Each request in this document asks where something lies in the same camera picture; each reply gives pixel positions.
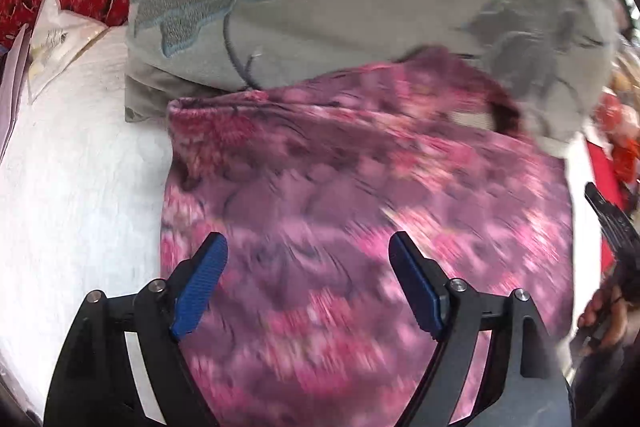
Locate person's right hand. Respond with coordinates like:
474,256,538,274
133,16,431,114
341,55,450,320
577,279,633,353

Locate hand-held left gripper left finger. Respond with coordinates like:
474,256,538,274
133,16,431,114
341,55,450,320
44,232,229,427

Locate person's right forearm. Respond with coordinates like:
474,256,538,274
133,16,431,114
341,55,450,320
567,352,640,427

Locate pink floral pillowcase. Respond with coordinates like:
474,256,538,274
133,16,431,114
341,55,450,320
159,47,576,427

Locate white plastic packet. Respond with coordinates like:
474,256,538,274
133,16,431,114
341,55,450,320
27,0,108,100

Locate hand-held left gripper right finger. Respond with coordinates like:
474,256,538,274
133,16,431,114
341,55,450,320
388,232,571,427

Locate clear plastic bag orange contents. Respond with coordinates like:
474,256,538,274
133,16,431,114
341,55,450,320
595,72,640,188

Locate white quilted bed cover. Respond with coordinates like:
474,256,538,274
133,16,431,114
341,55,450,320
0,27,601,423

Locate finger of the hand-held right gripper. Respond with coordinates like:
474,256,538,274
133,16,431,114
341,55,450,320
584,182,640,258

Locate plain red cloth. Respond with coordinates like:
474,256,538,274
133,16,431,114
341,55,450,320
587,142,640,268

